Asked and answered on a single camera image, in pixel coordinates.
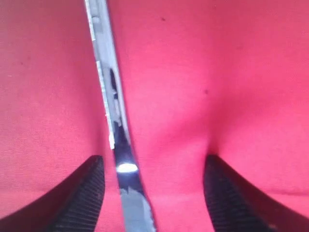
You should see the silver table knife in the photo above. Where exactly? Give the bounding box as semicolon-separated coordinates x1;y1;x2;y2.
84;0;157;232

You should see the red scalloped table cloth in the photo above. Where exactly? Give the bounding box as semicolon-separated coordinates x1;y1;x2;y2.
0;0;309;232

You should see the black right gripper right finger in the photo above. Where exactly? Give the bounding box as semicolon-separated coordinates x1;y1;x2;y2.
204;155;309;232

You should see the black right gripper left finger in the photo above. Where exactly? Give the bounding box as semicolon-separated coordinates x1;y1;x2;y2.
0;156;105;232

